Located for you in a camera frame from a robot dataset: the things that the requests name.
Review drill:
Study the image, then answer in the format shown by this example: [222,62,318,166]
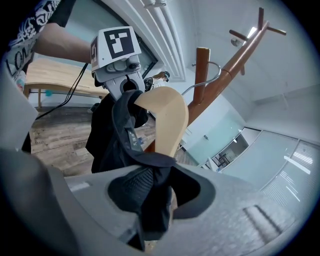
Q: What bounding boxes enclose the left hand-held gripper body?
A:
[89,24,143,87]

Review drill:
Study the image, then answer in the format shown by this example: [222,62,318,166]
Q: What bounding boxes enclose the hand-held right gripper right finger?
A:
[154,162,305,256]

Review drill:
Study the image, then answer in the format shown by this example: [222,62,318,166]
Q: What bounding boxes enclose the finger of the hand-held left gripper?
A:
[105,74,129,101]
[128,71,146,91]

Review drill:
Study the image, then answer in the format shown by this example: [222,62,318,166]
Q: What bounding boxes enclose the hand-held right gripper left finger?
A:
[64,164,154,243]

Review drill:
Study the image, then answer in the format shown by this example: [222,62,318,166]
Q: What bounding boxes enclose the light wooden clothes hanger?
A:
[134,61,222,160]

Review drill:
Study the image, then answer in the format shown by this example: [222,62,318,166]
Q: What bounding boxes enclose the black garment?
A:
[85,89,181,251]

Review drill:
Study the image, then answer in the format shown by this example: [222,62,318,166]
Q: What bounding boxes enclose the person's left forearm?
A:
[32,22,92,64]

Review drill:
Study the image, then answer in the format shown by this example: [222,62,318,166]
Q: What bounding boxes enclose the black framed glass door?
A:
[59,0,160,76]

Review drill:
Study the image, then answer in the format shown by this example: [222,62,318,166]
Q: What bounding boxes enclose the white ceiling pipes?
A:
[143,0,187,82]

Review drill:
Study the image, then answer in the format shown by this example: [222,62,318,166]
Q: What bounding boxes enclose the light wooden table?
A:
[23,58,111,109]

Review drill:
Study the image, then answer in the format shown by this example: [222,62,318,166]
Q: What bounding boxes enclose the brown wooden coat rack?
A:
[144,6,287,154]

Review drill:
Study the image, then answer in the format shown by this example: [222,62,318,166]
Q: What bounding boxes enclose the frosted glass partition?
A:
[186,107,317,208]

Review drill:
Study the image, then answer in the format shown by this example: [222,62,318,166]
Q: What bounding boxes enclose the person's black printed t-shirt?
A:
[4,0,77,94]

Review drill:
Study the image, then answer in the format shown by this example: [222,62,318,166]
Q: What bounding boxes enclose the black cable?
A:
[36,62,90,121]

